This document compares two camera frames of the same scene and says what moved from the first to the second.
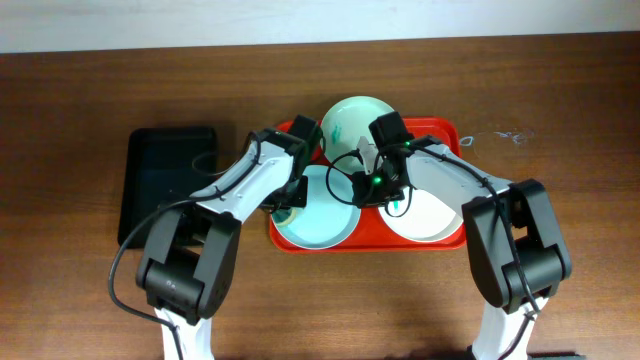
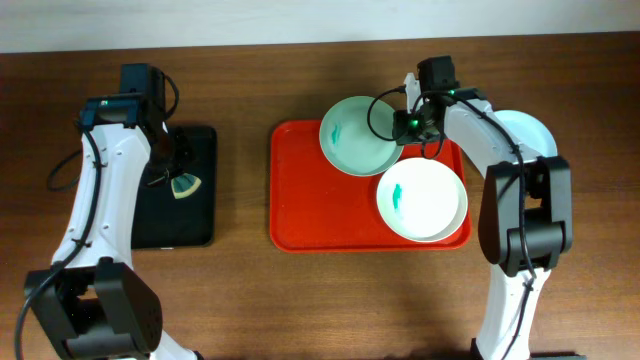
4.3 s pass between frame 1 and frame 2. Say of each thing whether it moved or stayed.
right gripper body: moved
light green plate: stayed
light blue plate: moved
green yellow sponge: moved
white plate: stayed
